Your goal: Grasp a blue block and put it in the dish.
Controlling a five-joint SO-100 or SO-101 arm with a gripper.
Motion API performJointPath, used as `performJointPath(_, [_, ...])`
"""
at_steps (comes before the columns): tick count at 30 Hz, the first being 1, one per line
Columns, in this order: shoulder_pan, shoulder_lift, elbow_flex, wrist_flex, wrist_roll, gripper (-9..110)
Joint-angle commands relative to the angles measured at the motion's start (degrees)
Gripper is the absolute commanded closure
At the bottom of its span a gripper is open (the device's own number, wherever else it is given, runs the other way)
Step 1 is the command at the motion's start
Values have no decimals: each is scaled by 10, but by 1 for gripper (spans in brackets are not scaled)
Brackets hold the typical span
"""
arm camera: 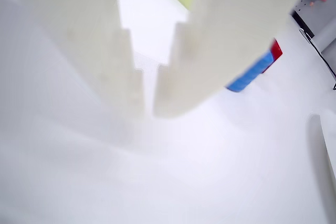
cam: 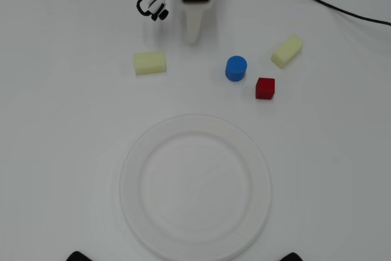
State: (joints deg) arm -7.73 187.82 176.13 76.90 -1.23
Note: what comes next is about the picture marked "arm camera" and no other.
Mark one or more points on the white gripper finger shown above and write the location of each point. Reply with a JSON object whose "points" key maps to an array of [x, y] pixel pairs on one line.
{"points": [[78, 24], [223, 24]]}

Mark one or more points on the blue foam block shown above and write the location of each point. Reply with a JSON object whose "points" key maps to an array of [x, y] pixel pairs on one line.
{"points": [[252, 74]]}

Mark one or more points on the red foam cube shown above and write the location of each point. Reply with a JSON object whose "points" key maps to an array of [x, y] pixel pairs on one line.
{"points": [[277, 49]]}

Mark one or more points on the grey perforated panel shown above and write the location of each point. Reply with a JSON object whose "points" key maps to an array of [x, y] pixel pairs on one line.
{"points": [[315, 11]]}

